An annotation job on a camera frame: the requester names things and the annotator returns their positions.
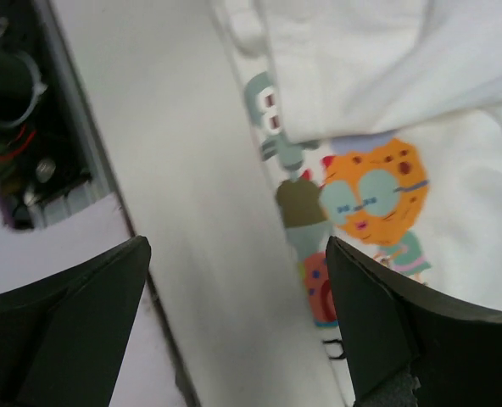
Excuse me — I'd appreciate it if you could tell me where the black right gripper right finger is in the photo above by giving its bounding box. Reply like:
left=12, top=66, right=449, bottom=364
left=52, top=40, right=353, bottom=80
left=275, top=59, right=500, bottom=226
left=326, top=237, right=502, bottom=406

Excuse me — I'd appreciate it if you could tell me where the white t-shirt with text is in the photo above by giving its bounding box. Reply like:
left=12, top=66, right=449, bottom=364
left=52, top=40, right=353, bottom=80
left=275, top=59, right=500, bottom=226
left=211, top=1, right=502, bottom=406

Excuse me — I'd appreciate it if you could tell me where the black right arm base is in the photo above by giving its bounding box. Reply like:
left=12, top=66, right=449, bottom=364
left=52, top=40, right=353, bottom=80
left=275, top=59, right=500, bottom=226
left=0, top=1, right=117, bottom=231

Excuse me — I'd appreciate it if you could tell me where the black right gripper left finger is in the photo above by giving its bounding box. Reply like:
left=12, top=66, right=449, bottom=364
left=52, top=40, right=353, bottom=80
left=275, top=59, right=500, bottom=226
left=0, top=236, right=151, bottom=407

